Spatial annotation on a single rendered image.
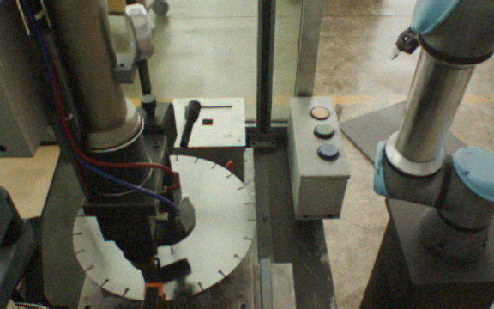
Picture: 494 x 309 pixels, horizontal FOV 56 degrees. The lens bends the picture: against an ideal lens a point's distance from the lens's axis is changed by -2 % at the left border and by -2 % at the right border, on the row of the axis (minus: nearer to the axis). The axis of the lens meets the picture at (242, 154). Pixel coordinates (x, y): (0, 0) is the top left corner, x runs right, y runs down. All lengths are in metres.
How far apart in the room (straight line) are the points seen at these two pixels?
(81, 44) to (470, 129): 2.49
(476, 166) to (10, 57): 0.85
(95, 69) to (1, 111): 0.09
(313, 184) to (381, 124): 1.58
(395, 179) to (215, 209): 0.36
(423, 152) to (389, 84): 2.03
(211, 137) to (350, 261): 1.06
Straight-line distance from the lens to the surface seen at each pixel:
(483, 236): 1.13
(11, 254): 0.78
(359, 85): 2.89
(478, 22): 0.72
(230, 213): 0.87
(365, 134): 2.51
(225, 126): 1.13
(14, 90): 0.41
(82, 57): 0.44
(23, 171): 1.35
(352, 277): 1.95
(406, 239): 1.14
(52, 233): 1.18
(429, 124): 0.87
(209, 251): 0.82
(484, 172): 1.01
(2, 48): 0.40
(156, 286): 0.77
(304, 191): 1.05
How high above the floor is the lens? 1.62
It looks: 44 degrees down
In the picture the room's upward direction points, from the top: 1 degrees counter-clockwise
